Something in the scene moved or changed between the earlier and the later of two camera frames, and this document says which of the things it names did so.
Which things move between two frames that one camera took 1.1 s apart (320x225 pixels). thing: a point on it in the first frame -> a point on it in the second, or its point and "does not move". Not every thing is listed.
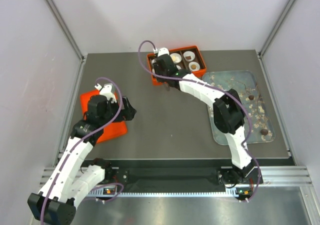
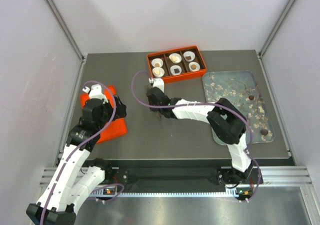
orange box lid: (110, 130) does not move
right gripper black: (156, 68) -> (154, 109)
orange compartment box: (188, 59) does not move
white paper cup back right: (189, 53) does not move
